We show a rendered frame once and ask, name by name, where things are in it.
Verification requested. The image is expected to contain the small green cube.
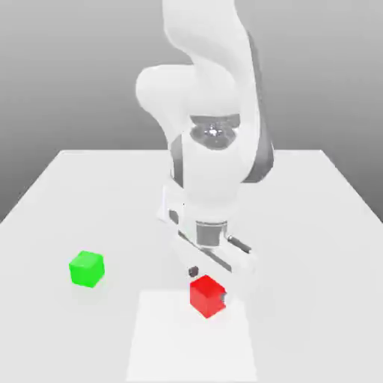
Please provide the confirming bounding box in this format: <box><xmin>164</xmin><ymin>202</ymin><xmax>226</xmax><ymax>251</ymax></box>
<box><xmin>68</xmin><ymin>250</ymin><xmax>106</xmax><ymax>289</ymax></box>

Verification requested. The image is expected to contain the small red cube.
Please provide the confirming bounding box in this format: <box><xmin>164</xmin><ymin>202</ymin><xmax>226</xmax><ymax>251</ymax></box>
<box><xmin>189</xmin><ymin>274</ymin><xmax>227</xmax><ymax>319</ymax></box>

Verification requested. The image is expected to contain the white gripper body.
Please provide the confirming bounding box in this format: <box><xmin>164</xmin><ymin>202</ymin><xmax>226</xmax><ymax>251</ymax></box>
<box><xmin>170</xmin><ymin>226</ymin><xmax>257</xmax><ymax>281</ymax></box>

